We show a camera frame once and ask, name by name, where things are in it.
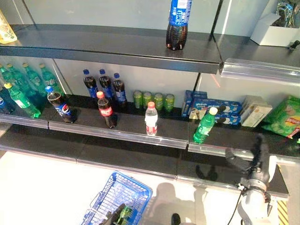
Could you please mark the small black clip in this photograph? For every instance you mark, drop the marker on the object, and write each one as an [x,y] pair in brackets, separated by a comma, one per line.
[294,45]

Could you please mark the yellow snack bag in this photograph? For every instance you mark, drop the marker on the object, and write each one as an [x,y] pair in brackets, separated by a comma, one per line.
[5,32]

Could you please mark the dark right robot hand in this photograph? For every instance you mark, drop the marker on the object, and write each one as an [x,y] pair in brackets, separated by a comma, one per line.
[257,168]

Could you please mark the red label Coca-Cola bottle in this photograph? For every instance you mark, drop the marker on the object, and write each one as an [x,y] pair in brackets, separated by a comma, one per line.
[106,111]

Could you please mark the white cardboard box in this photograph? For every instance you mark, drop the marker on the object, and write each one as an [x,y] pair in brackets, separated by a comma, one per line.
[269,35]

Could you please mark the green drink can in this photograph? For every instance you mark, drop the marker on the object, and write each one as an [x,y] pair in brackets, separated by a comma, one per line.
[147,100]
[169,103]
[138,99]
[158,102]

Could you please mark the dark shiny snack bags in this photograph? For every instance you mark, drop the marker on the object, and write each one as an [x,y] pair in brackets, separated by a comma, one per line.
[287,14]

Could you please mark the clear water bottle red cap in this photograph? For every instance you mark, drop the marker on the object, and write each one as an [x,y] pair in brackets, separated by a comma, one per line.
[151,119]

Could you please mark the dark metal shelf board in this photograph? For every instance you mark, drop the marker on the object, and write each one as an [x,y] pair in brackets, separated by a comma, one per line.
[131,126]
[117,154]
[105,44]

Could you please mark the dark left robot hand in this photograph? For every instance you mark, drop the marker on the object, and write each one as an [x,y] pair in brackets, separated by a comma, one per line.
[112,218]

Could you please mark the dark robot foot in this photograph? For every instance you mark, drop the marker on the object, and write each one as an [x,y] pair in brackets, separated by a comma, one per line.
[175,219]

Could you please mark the large Pepsi cola bottle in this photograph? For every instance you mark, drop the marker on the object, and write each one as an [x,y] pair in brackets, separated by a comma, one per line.
[178,28]

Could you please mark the green item in basket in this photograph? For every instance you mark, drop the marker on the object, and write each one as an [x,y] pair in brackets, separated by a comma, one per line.
[125,212]

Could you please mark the green potato chips bag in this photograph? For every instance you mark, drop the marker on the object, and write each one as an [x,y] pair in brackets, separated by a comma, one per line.
[284,117]

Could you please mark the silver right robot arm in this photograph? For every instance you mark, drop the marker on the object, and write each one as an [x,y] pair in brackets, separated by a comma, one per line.
[254,206]

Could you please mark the green Sprite bottle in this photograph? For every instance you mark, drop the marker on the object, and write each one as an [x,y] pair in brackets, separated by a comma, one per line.
[20,79]
[50,80]
[22,102]
[204,127]
[35,79]
[4,75]

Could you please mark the blue Oreo cookie box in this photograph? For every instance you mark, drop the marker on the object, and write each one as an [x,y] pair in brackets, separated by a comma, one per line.
[227,106]
[187,103]
[228,119]

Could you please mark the blue plastic shopping basket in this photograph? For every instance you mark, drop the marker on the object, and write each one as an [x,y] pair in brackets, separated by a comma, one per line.
[131,189]

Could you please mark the cream cardboard snack box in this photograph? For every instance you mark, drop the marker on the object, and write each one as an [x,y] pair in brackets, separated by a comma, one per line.
[255,116]
[252,102]

